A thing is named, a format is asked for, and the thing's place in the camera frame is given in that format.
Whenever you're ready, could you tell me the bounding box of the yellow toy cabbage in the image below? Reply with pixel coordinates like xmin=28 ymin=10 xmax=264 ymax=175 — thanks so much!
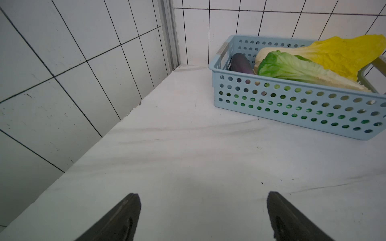
xmin=253 ymin=35 xmax=386 ymax=81

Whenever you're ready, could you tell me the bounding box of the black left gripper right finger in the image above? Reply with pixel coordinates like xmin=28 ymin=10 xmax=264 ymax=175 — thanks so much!
xmin=267 ymin=191 xmax=332 ymax=241

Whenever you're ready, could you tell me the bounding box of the light blue perforated basket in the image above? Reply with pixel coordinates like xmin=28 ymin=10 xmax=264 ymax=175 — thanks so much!
xmin=209 ymin=35 xmax=386 ymax=140

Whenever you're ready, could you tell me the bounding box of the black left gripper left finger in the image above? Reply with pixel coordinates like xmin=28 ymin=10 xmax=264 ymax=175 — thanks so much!
xmin=77 ymin=193 xmax=141 ymax=241

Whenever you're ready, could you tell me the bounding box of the green toy lettuce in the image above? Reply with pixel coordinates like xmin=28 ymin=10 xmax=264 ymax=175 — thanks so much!
xmin=254 ymin=50 xmax=371 ymax=92

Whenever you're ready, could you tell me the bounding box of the purple toy eggplant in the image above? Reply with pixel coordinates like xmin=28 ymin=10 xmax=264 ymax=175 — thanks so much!
xmin=229 ymin=53 xmax=254 ymax=74

